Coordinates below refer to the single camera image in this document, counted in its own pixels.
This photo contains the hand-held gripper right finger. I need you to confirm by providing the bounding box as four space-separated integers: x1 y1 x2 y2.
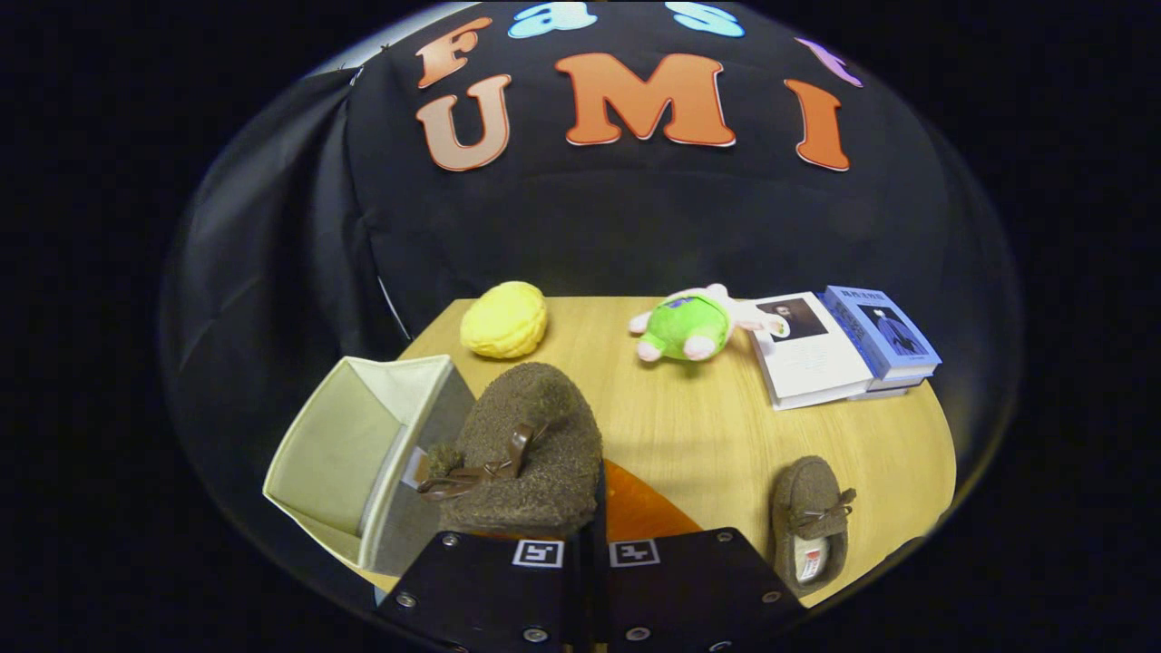
590 458 810 653

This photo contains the yellow plush bun toy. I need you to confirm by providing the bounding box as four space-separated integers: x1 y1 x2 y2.
460 281 549 360

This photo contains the green and pink plush toy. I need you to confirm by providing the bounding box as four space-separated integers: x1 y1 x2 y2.
629 283 790 364

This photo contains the brown fuzzy shoe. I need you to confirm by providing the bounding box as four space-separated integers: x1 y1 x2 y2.
417 362 605 538
771 455 858 598

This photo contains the blue-edged book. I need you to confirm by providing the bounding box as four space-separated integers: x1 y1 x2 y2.
871 365 938 391

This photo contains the white portrait cover book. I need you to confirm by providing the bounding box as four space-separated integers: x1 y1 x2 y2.
749 291 876 411

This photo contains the blue portrait cover book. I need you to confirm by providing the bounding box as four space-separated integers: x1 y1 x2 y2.
819 286 942 380

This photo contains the grey fabric storage box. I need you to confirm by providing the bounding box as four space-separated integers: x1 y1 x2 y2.
263 355 479 579

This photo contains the black backdrop cloth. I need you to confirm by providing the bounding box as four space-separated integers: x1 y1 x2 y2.
159 0 1026 563

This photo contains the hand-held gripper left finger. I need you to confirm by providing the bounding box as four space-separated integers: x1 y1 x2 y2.
376 529 590 653

